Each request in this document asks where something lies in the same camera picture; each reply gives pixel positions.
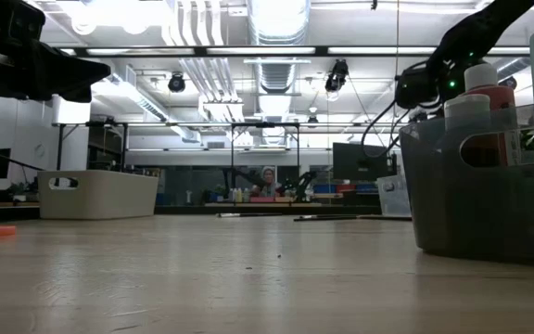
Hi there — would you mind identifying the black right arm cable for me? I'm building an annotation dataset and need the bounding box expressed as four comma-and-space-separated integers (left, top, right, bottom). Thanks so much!
361, 97, 413, 161

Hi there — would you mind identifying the red paint bottle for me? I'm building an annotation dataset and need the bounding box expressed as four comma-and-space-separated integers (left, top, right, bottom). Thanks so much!
460, 62, 517, 168

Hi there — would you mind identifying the black background rig frame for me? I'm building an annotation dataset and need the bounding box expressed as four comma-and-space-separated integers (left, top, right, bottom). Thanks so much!
53, 121, 391, 205

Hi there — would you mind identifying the clear plastic bin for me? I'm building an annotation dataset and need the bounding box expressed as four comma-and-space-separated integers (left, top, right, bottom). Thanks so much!
376, 174, 413, 218

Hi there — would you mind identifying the dark grey translucent bin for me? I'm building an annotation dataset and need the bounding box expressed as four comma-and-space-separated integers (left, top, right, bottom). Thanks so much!
399, 99, 534, 268

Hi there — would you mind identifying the silver ventilation duct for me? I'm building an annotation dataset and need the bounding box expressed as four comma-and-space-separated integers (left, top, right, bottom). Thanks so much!
246, 0, 312, 148

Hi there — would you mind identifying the person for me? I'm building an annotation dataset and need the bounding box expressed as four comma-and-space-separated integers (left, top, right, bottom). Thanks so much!
250, 165, 283, 199

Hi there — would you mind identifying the black-handled silver-ferrule paintbrush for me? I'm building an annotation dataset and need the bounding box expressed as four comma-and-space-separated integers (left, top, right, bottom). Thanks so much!
217, 212, 286, 219

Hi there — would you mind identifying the thin black cable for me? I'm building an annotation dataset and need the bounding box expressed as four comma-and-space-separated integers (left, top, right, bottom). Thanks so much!
0, 144, 45, 173

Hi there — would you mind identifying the white plastic bin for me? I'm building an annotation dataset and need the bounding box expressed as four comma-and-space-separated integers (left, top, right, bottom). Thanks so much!
37, 169, 160, 222

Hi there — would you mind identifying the thin brown-handled paintbrush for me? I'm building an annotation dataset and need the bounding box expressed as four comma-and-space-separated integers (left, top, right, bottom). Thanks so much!
293, 213, 363, 223

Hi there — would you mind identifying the small dark paint bottle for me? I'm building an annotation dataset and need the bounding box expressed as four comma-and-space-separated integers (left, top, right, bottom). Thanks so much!
442, 93, 492, 135

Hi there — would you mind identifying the thin hanging cable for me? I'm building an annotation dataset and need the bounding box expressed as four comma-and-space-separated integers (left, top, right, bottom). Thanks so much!
392, 0, 401, 75

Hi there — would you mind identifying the black aluminium table frame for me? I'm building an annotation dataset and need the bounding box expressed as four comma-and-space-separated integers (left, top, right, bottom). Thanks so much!
0, 204, 380, 223

